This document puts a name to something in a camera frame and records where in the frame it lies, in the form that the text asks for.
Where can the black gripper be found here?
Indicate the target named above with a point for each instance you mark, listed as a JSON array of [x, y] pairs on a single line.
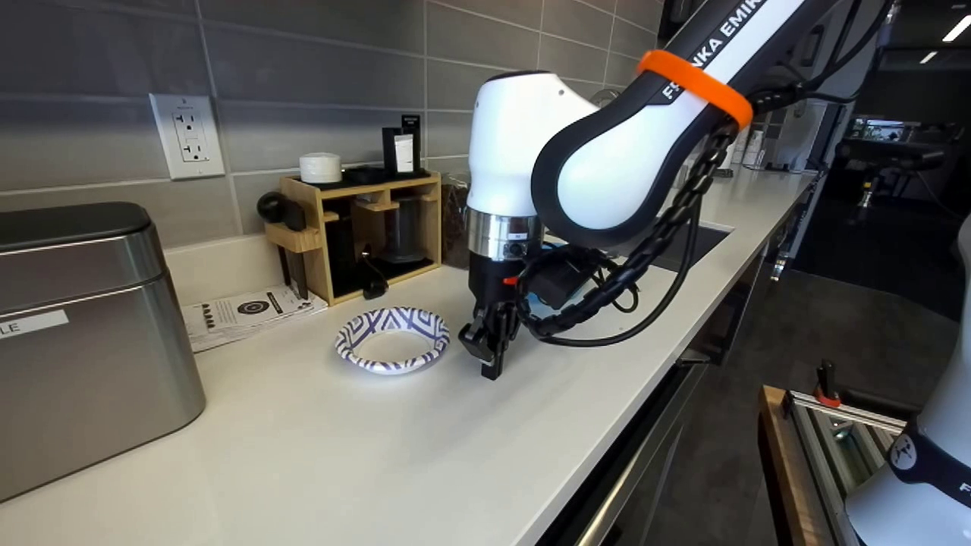
[[498, 288]]

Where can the orange band on arm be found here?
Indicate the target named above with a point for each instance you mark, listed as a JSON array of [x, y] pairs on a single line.
[[700, 76]]

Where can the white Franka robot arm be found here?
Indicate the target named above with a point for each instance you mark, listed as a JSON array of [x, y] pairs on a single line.
[[607, 170]]

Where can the blue patterned paper bowl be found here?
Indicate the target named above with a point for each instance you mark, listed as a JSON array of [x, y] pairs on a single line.
[[390, 340]]

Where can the glass jar with steel lid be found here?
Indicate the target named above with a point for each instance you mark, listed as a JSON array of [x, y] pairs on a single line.
[[457, 222]]

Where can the glass carafe inside rack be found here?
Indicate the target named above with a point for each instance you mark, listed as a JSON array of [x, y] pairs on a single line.
[[410, 233]]

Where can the black item inside rack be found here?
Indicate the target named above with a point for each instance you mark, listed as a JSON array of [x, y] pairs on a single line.
[[353, 259]]

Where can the wooden coffee rack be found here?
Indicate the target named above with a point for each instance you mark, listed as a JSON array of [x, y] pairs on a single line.
[[306, 239]]

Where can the black device with white label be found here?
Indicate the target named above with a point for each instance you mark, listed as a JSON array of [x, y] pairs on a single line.
[[402, 151]]

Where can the printed paper pamphlet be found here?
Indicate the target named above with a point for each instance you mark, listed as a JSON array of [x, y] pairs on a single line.
[[248, 309]]

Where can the small white cup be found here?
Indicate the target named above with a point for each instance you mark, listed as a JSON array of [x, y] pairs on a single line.
[[320, 169]]

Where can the black round grinder knob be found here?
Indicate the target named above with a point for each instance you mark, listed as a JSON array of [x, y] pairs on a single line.
[[276, 211]]

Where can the stainless steel bin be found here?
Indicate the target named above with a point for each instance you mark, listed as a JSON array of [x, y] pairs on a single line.
[[80, 345]]

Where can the dark background equipment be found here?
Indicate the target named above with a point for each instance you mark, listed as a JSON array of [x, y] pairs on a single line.
[[889, 169]]

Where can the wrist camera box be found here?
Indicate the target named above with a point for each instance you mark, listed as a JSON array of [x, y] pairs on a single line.
[[556, 284]]

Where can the wooden frame with clamp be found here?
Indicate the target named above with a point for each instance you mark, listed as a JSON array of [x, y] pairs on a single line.
[[798, 457]]

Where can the white wall outlet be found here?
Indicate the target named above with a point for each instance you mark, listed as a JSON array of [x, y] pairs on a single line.
[[185, 135]]

